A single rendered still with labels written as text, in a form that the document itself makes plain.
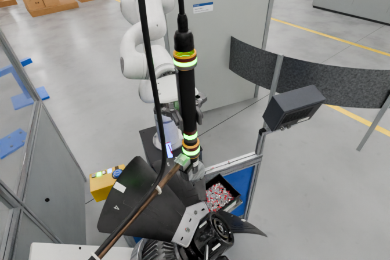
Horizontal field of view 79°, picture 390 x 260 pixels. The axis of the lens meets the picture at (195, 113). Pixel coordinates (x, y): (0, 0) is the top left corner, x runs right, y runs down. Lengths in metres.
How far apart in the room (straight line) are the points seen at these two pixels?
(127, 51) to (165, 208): 0.46
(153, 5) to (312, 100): 0.90
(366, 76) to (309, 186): 1.08
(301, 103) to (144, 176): 0.87
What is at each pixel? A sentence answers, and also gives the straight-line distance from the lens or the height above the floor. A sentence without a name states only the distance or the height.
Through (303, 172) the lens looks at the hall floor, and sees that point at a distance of 2.62.
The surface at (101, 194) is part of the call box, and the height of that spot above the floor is 1.03.
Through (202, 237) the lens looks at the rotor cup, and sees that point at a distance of 0.80.
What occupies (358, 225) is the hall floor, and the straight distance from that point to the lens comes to 2.50.
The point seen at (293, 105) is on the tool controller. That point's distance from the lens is 1.27.
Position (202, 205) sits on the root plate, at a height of 1.18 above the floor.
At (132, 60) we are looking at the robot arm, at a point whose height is 1.68.
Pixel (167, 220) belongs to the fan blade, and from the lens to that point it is 0.76.
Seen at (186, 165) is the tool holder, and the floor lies 1.51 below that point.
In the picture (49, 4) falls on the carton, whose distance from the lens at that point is 8.01.
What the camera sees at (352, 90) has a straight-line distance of 2.51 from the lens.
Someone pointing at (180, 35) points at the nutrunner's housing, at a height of 1.82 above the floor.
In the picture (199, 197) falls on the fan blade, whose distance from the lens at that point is 0.92.
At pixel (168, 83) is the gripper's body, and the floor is 1.65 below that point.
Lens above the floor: 1.98
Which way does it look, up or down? 41 degrees down
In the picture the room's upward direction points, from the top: 3 degrees counter-clockwise
